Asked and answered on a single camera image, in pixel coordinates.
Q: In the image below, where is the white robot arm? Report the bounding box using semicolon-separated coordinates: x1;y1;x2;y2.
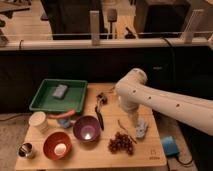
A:
115;68;213;136

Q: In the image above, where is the bunch of red grapes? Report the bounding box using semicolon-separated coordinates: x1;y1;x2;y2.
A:
108;132;134;155

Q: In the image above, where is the red bowl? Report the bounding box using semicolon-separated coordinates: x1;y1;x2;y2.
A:
43;132;72;160

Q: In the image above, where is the orange carrot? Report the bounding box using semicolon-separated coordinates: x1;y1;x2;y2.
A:
48;110;76;120

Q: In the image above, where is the blue box on floor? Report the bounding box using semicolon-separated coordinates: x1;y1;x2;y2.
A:
161;136;179;156

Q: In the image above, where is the blue-grey sponge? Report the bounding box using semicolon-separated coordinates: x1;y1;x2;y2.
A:
52;84;68;99

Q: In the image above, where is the blue crumpled cloth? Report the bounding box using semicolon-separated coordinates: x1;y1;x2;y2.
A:
136;118;148;139

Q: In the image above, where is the purple bowl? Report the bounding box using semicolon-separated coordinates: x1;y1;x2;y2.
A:
73;115;101;142

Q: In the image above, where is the white paper cup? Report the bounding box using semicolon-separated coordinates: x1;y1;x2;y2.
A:
28;111;48;133

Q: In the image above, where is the thin metal fork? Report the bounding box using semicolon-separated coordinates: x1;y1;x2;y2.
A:
117;119;137;144

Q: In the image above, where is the blue toy piece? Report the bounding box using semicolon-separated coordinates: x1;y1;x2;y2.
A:
57;119;71;129

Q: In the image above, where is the green plastic tray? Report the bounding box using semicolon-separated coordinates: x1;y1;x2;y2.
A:
29;79;88;114

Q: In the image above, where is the small metal cup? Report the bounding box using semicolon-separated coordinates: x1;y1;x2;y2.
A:
18;143;35;159

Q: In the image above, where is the wooden table board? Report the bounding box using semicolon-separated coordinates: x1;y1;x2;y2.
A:
15;83;167;171

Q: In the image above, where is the white egg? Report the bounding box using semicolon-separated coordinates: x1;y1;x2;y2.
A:
54;143;66;155

